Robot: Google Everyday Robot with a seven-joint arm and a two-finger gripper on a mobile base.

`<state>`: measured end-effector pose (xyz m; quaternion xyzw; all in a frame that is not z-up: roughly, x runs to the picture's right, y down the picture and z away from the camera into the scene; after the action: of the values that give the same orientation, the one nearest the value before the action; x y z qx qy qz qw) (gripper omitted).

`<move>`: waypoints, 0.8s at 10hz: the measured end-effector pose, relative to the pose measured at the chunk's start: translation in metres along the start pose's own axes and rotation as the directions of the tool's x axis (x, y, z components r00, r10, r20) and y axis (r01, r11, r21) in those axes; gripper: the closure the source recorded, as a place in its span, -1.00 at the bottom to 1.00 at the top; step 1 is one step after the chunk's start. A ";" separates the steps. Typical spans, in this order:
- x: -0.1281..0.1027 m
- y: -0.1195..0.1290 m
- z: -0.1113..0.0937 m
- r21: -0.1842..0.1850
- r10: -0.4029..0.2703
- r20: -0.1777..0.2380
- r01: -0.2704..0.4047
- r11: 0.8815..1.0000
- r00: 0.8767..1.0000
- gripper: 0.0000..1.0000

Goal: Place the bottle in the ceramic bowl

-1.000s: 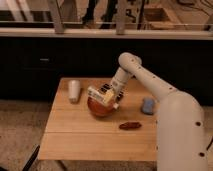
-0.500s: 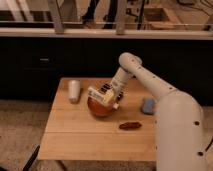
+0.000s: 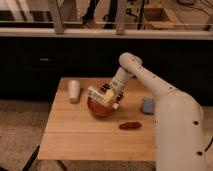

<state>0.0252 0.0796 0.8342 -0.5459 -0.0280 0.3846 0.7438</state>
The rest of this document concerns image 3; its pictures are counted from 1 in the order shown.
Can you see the brown ceramic bowl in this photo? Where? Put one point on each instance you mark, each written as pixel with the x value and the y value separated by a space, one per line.
pixel 98 109

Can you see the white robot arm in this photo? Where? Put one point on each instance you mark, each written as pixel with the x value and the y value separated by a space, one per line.
pixel 178 118

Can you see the dark red sausage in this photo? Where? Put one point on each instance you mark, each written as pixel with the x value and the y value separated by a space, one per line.
pixel 130 125

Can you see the white plastic cup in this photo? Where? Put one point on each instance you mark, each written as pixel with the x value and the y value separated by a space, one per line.
pixel 74 88

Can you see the grey window post right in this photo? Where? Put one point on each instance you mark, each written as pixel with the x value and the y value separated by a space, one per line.
pixel 120 17

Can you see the grey window post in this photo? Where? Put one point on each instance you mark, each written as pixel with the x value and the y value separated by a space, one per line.
pixel 120 17
pixel 56 16

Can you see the grey window post left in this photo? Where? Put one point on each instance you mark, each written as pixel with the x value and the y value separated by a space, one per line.
pixel 56 16

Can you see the blue sponge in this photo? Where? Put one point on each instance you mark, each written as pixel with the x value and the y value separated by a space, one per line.
pixel 148 106

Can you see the wooden crate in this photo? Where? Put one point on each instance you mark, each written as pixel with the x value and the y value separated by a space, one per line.
pixel 160 18

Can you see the wooden table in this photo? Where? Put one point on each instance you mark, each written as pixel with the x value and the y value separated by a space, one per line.
pixel 73 133

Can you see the black cabinet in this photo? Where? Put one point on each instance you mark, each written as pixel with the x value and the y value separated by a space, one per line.
pixel 31 67

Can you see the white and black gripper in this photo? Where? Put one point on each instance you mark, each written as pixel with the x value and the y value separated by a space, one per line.
pixel 110 92

